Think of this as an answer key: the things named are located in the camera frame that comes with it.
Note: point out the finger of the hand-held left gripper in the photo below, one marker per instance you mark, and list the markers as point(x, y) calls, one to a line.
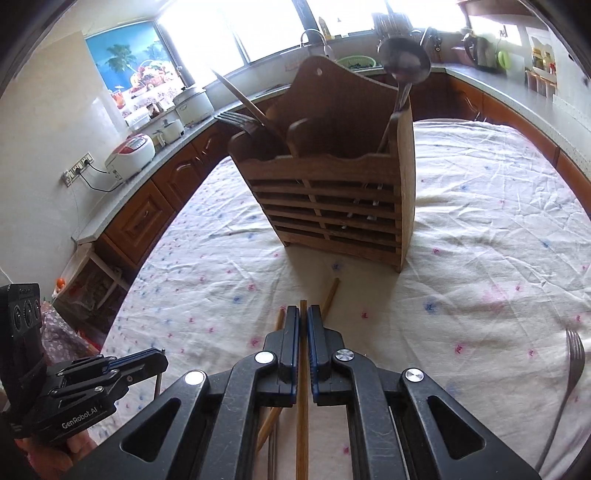
point(129, 360)
point(106, 385)

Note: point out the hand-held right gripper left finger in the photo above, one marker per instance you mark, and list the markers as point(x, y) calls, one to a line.
point(295, 355)

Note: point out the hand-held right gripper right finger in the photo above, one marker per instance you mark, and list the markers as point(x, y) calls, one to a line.
point(314, 355)

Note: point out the bamboo chopstick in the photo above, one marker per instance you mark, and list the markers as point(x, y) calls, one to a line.
point(244, 104)
point(331, 295)
point(302, 438)

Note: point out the metal chopstick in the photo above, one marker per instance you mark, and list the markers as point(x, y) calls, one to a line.
point(273, 452)

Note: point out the wooden utensil holder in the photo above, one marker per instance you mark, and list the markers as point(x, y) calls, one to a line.
point(332, 184)

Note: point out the large steel fork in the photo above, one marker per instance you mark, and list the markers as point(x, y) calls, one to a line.
point(238, 121)

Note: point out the small steel fork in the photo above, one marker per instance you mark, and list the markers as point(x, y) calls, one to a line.
point(575, 355)

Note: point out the steel spoon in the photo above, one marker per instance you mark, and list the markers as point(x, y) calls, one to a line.
point(404, 57)

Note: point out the person's left hand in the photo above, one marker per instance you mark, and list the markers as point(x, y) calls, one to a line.
point(46, 461)

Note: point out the purple floral cloth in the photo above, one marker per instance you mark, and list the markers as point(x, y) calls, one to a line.
point(64, 332)

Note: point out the wooden shelf rack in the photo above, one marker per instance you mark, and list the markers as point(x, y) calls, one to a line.
point(83, 247)

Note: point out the grey kitchen countertop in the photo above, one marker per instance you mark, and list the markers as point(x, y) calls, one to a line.
point(106, 217)

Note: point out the white floral tablecloth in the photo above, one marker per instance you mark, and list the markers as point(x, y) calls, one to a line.
point(461, 254)

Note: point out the white and pink rice cooker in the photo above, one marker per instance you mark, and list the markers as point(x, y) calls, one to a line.
point(131, 154)

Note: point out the small white cooker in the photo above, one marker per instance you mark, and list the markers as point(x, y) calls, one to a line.
point(168, 131)

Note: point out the white slow cooker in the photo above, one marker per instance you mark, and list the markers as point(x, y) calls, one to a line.
point(194, 106)

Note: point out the green basin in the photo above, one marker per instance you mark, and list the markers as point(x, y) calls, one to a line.
point(355, 61)

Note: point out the chrome faucet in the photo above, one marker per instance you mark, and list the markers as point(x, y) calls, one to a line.
point(328, 50)

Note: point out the plastic bottle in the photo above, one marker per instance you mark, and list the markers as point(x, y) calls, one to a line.
point(324, 28)

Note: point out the knife block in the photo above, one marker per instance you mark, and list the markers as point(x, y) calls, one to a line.
point(434, 46)

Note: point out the kitchen window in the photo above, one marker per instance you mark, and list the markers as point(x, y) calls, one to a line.
point(207, 32)

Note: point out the electric kettle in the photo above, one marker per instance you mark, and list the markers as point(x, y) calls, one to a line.
point(478, 50)

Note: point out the green cup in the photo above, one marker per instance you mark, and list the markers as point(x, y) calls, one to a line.
point(504, 59)

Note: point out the row of spice jars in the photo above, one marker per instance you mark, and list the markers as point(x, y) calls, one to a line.
point(542, 83)

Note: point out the spice rack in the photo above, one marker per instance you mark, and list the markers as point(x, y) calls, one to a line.
point(542, 57)

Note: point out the white wall socket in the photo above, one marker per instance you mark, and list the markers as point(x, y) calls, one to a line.
point(76, 168)

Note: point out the palm tree wall poster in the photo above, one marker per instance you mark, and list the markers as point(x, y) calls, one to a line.
point(124, 55)

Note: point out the wooden wall cabinets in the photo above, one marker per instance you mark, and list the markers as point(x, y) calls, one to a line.
point(485, 5)

